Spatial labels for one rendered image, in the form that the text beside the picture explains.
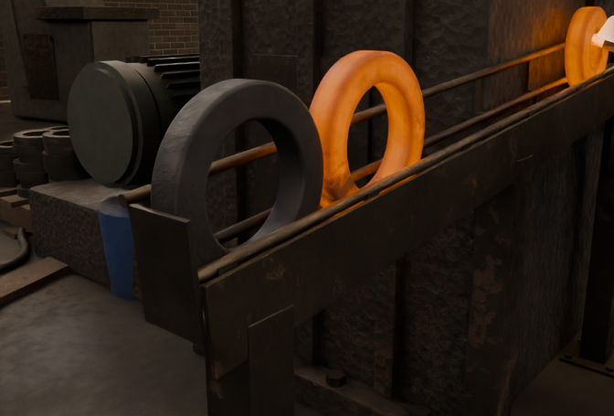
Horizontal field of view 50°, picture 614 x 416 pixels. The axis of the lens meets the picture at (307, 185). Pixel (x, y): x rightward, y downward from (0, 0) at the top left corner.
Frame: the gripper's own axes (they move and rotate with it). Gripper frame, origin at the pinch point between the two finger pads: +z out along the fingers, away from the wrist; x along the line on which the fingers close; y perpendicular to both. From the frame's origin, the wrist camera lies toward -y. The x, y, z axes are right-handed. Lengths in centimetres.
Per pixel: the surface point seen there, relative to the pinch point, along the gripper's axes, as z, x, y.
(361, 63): -3, 78, 0
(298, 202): -6, 87, -12
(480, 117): -0.9, 40.1, -10.9
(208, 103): -3, 98, -2
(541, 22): 6.2, 10.2, 1.4
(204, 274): -9, 101, -14
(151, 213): -3, 103, -11
